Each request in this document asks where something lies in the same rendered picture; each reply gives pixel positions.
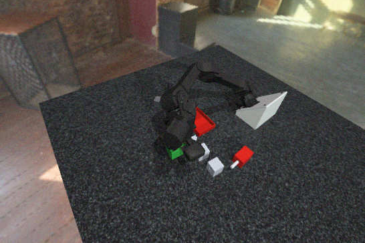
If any red tray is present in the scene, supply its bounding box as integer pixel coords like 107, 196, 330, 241
193, 107, 216, 137

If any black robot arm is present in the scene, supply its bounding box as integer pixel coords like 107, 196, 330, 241
160, 62, 259, 151

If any red block with white pin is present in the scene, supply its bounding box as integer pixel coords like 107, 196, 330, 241
231, 146, 253, 169

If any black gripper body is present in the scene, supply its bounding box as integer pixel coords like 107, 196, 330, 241
183, 124, 205, 162

